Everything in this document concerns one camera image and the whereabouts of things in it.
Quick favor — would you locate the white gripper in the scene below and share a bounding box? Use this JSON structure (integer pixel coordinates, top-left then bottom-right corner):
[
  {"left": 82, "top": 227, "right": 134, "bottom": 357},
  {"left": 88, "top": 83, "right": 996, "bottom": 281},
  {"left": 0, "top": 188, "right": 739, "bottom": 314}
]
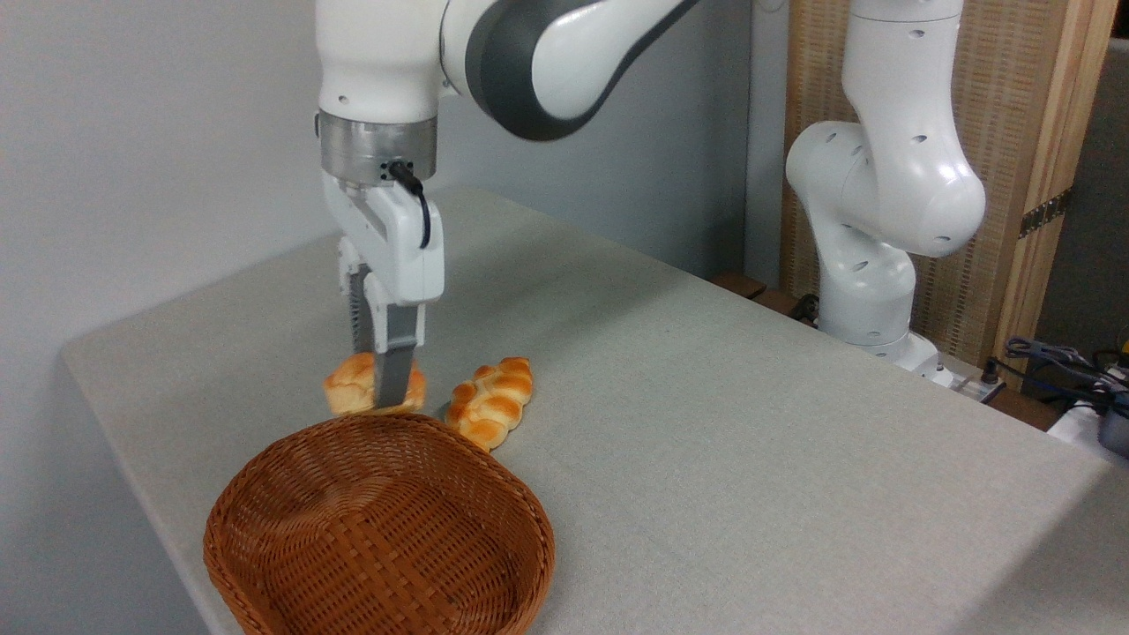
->
[{"left": 321, "top": 170, "right": 445, "bottom": 413}]

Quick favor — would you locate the round knotted bread roll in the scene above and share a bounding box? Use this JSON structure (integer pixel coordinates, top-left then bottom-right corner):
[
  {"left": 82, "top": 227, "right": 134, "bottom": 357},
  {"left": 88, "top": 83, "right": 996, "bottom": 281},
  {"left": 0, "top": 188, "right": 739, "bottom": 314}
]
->
[{"left": 323, "top": 351, "right": 428, "bottom": 418}]

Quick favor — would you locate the braided bread loaf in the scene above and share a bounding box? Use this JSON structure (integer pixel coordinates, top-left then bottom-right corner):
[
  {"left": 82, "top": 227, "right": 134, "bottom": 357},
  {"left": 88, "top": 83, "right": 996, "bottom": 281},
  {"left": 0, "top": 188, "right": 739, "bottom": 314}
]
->
[{"left": 444, "top": 356, "right": 535, "bottom": 453}]

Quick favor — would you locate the brown woven wicker basket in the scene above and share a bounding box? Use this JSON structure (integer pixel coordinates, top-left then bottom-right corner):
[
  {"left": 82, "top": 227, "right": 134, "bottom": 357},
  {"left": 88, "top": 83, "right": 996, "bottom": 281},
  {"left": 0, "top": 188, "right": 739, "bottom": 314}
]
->
[{"left": 203, "top": 413, "right": 557, "bottom": 635}]

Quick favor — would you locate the dark brown wooden board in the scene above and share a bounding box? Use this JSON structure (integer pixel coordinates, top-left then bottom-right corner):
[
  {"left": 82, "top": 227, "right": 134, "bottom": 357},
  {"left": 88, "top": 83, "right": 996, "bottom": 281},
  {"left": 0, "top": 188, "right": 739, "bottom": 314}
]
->
[{"left": 709, "top": 271, "right": 821, "bottom": 329}]

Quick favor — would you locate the beige tablecloth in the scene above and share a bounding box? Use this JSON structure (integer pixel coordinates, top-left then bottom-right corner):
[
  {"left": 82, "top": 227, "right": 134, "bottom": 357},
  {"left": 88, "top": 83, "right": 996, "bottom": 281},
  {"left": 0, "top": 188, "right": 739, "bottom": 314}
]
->
[{"left": 60, "top": 188, "right": 1129, "bottom": 635}]

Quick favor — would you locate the wooden rattan folding screen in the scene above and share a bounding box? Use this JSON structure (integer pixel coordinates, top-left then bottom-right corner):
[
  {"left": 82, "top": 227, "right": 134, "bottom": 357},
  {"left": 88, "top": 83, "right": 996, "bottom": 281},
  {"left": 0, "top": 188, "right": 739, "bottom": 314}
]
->
[{"left": 781, "top": 0, "right": 1121, "bottom": 389}]

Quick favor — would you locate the metal screen hinge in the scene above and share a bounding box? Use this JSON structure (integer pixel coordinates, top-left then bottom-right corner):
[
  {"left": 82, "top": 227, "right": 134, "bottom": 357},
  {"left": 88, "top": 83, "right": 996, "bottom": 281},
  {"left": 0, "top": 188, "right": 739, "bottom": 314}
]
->
[{"left": 1018, "top": 189, "right": 1073, "bottom": 240}]

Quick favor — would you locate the white grey device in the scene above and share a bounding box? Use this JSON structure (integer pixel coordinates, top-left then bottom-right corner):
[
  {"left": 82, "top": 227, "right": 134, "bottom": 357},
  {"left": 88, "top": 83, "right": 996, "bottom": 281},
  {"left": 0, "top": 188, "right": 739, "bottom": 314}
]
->
[{"left": 1045, "top": 399, "right": 1129, "bottom": 470}]

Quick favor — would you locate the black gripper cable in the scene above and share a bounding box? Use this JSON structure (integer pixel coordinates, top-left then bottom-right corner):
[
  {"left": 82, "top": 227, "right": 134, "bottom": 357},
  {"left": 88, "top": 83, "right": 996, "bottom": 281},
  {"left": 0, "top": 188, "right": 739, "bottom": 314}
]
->
[{"left": 387, "top": 160, "right": 433, "bottom": 251}]

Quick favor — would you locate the blue grey cable bundle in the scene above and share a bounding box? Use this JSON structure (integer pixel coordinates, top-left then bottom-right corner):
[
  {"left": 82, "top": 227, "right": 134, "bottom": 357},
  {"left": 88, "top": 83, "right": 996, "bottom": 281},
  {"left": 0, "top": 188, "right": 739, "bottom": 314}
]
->
[{"left": 1004, "top": 335, "right": 1129, "bottom": 417}]

